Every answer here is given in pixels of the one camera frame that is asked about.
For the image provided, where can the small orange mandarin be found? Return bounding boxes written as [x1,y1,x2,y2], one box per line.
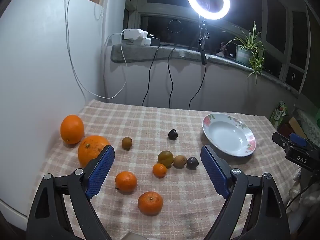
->
[153,163,167,179]

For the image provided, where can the potted spider plant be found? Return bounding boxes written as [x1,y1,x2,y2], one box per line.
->
[222,21,267,85]

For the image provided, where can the white crumpled bag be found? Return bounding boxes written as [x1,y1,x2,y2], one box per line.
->
[288,167,304,213]

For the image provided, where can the green printed box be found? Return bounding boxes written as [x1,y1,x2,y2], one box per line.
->
[269,100,288,128]

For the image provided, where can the pink checked tablecloth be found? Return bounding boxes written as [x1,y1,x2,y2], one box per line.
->
[26,99,304,240]

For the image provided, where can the brown box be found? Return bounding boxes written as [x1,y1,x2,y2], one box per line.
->
[278,117,308,140]

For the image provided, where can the large round orange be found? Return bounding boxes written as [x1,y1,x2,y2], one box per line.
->
[78,135,111,168]

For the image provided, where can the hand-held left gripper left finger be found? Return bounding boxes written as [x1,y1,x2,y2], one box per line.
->
[26,144,115,240]

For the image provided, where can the large oval orange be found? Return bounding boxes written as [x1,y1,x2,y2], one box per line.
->
[60,114,85,145]

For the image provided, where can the window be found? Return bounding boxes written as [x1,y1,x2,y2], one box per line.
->
[124,0,314,93]

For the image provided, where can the white power adapters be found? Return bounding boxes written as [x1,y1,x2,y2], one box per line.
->
[122,28,148,42]

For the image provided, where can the greenish yellow mandarin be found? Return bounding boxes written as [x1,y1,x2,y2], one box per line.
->
[157,150,174,168]

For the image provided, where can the small white power adapter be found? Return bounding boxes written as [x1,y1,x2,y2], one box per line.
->
[136,37,152,47]

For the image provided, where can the black cable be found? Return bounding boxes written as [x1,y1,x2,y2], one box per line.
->
[188,62,207,110]
[167,45,177,108]
[142,46,160,107]

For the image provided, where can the small purple potted plant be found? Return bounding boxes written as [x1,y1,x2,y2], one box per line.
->
[216,41,235,57]

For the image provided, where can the short white cable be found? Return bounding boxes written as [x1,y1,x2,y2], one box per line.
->
[102,33,123,55]

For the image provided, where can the white refrigerator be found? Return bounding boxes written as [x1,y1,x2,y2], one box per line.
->
[0,0,110,218]

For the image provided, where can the long white cable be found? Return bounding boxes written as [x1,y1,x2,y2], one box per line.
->
[64,0,128,99]

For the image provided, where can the brown kiwi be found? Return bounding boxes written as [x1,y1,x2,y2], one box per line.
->
[173,155,187,168]
[121,137,133,150]

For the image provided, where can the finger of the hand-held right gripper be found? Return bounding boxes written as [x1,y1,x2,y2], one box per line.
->
[289,133,313,148]
[272,131,320,173]

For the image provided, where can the pale lace cloth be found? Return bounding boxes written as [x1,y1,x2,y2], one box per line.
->
[296,108,320,144]

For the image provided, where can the white floral plate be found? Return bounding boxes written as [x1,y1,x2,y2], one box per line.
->
[202,113,257,157]

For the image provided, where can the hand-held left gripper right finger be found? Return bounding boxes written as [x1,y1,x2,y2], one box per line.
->
[200,145,290,240]

